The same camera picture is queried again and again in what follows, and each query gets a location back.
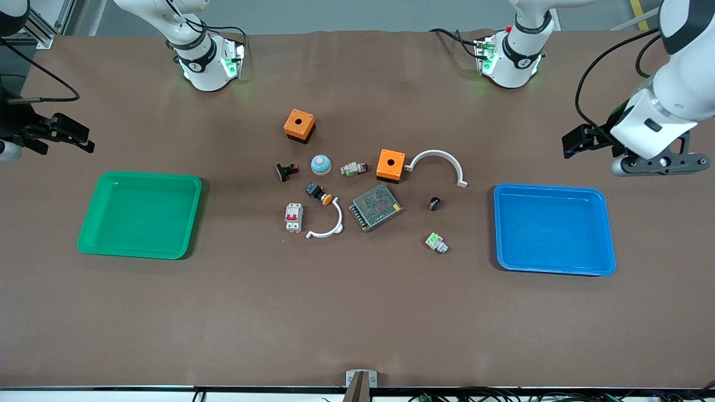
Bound blue plastic tray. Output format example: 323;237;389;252
493;183;617;277

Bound green plastic tray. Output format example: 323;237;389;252
77;171;203;260

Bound green lit base connector plate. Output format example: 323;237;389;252
221;38;246;80
475;35;499;77

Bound orange black button box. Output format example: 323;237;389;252
376;149;407;184
283;109;317;145

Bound metal mesh power supply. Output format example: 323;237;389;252
349;184;403;233

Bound black orange push button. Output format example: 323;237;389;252
305;183;333;206

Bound brown table mat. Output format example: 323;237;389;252
0;29;715;389

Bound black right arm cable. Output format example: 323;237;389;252
0;36;79;103

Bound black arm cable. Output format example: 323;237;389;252
575;28;666;140
0;36;79;103

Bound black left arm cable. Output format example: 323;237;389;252
575;28;666;140

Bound aluminium frame profile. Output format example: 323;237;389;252
22;0;56;50

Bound large white curved bracket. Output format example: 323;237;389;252
404;150;469;188

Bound black base cable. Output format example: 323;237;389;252
429;28;482;60
201;22;248;56

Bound small white curved bracket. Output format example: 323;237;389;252
306;199;344;240

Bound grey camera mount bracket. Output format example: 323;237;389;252
346;370;378;402

